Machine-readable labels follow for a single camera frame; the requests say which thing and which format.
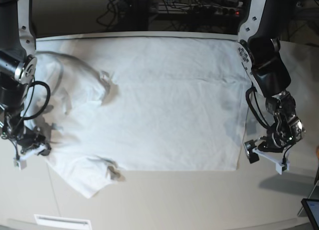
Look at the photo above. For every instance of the white T-shirt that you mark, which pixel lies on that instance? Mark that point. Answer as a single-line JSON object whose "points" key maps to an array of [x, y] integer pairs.
{"points": [[140, 104]]}

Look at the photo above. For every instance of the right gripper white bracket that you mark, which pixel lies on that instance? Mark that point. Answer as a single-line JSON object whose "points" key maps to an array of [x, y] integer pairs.
{"points": [[43, 149]]}

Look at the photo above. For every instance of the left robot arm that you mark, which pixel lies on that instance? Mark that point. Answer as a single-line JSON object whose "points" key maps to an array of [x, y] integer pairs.
{"points": [[274, 108]]}

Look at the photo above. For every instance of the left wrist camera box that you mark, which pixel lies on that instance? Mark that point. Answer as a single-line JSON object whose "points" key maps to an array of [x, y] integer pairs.
{"points": [[282, 167]]}

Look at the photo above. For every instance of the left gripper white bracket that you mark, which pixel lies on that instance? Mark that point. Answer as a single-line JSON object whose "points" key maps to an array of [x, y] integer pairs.
{"points": [[253, 151]]}

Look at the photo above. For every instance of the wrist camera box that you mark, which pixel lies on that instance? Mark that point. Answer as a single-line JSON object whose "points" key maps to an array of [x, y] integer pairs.
{"points": [[19, 163], [282, 167]]}

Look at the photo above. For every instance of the black power strip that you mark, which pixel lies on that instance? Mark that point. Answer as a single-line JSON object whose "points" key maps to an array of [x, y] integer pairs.
{"points": [[190, 9]]}

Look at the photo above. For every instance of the tablet screen with stand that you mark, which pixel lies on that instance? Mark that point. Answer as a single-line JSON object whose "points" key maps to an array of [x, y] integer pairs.
{"points": [[310, 205]]}

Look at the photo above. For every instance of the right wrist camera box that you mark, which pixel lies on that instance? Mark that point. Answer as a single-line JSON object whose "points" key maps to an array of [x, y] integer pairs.
{"points": [[19, 163]]}

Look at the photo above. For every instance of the white label strip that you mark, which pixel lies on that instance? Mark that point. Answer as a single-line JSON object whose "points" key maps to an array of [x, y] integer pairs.
{"points": [[39, 217]]}

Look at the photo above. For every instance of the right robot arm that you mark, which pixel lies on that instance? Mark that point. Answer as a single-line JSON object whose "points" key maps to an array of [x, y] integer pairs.
{"points": [[17, 77]]}

